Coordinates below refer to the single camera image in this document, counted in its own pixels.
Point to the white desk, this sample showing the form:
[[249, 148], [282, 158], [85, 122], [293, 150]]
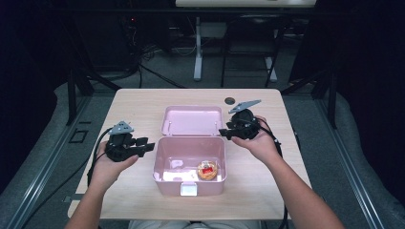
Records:
[[242, 2]]

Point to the round pastry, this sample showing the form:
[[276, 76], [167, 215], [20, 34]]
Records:
[[207, 170]]

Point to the person's right hand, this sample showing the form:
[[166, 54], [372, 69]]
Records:
[[262, 144]]

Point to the black metal stand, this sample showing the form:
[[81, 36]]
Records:
[[332, 98], [71, 95]]

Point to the aluminium floor rail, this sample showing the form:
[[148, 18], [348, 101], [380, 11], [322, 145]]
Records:
[[47, 165], [350, 165]]

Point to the person's light trousers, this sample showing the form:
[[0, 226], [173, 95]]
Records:
[[165, 225]]

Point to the person's left hand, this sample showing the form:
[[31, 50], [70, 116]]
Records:
[[106, 171]]

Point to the grey table bracket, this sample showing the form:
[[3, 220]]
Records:
[[68, 199]]

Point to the pink storage box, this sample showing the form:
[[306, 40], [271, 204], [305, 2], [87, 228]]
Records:
[[191, 149]]

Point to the black metal chair frame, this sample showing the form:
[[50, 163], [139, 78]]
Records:
[[251, 22]]

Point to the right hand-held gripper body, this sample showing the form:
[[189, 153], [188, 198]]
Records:
[[245, 125]]

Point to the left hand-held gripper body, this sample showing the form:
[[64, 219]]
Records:
[[119, 149]]

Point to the dark computer equipment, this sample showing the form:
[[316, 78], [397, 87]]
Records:
[[127, 38]]

